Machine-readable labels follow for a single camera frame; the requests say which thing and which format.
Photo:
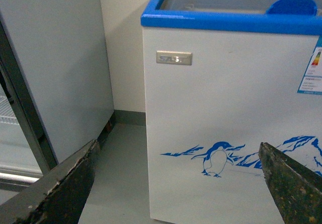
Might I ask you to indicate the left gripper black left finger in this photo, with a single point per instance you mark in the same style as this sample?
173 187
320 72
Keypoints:
60 195

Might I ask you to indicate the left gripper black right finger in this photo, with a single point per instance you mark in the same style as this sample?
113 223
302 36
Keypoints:
295 189

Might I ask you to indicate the white upright display fridge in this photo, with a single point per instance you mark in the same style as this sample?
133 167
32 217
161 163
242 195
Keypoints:
55 85

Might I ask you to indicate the energy label sticker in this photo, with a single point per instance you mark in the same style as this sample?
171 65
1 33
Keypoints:
311 81

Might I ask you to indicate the white chest freezer blue rim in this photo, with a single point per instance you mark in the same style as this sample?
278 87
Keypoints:
205 122

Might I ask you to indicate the silver brand nameplate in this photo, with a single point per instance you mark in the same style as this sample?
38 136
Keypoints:
174 57

